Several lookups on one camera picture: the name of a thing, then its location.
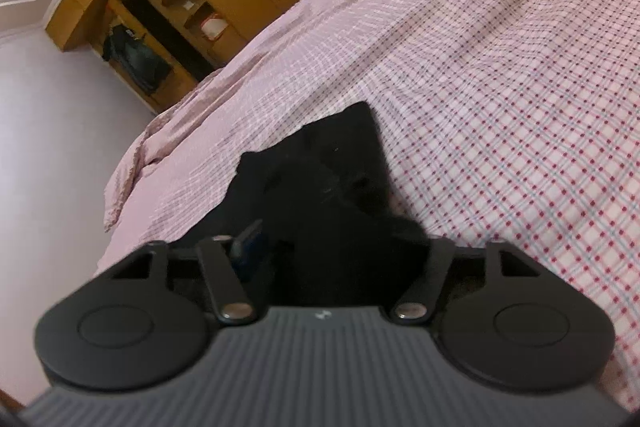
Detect black cloth garment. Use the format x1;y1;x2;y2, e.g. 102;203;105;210
174;102;431;307

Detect pink checked bed cover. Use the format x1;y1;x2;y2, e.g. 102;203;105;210
98;0;639;410

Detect black bag in wardrobe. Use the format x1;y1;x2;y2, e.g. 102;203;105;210
102;24;171;95

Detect white container on shelf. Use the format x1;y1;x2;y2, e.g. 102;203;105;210
200;13;228;42

